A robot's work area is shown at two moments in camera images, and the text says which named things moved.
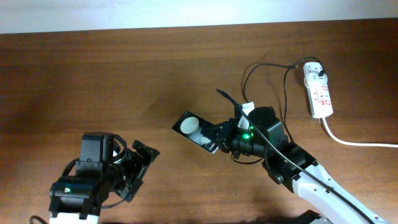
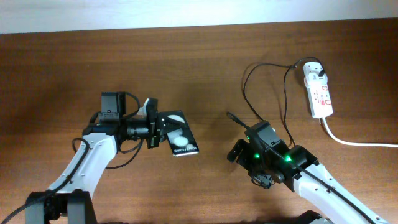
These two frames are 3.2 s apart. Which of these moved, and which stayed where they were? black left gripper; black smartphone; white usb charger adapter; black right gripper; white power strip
Moved: black left gripper; black smartphone; black right gripper
Stayed: white power strip; white usb charger adapter
